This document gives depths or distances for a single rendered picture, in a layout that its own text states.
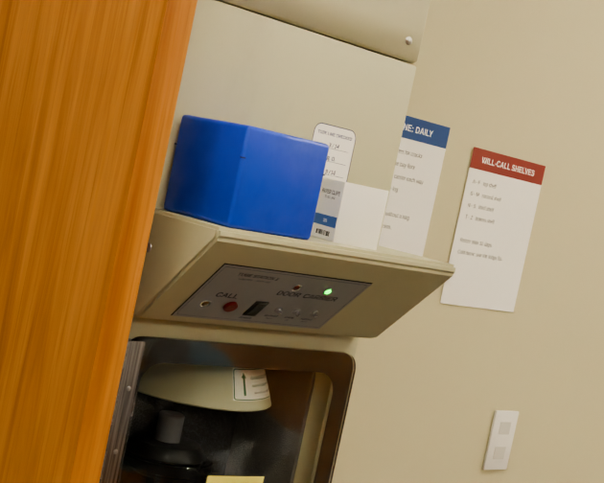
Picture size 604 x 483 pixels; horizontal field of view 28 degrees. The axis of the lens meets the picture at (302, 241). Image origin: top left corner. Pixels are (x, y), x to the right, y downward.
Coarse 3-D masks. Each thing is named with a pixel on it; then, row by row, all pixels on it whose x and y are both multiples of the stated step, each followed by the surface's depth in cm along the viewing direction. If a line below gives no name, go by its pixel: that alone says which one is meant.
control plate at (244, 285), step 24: (216, 288) 109; (240, 288) 111; (264, 288) 112; (288, 288) 114; (312, 288) 115; (336, 288) 117; (360, 288) 119; (192, 312) 111; (216, 312) 113; (240, 312) 115; (264, 312) 116; (288, 312) 118; (336, 312) 122
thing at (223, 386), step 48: (144, 336) 112; (144, 384) 113; (192, 384) 116; (240, 384) 121; (288, 384) 125; (336, 384) 130; (144, 432) 114; (192, 432) 118; (240, 432) 122; (288, 432) 126; (336, 432) 131; (144, 480) 115; (192, 480) 119; (288, 480) 127
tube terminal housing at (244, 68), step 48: (192, 48) 111; (240, 48) 114; (288, 48) 118; (336, 48) 123; (192, 96) 112; (240, 96) 115; (288, 96) 119; (336, 96) 124; (384, 96) 128; (384, 144) 130; (192, 336) 117; (240, 336) 121; (288, 336) 125; (336, 336) 130
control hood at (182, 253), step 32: (160, 224) 108; (192, 224) 104; (160, 256) 107; (192, 256) 104; (224, 256) 105; (256, 256) 107; (288, 256) 109; (320, 256) 111; (352, 256) 113; (384, 256) 117; (416, 256) 125; (160, 288) 107; (192, 288) 108; (384, 288) 121; (416, 288) 123; (192, 320) 113; (224, 320) 115; (352, 320) 125; (384, 320) 127
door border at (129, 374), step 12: (132, 348) 111; (132, 360) 111; (132, 372) 111; (120, 384) 110; (132, 384) 112; (120, 396) 111; (132, 396) 112; (120, 408) 111; (120, 420) 111; (120, 432) 112; (108, 444) 111; (120, 444) 112; (108, 456) 111; (120, 456) 112; (108, 468) 112; (108, 480) 112
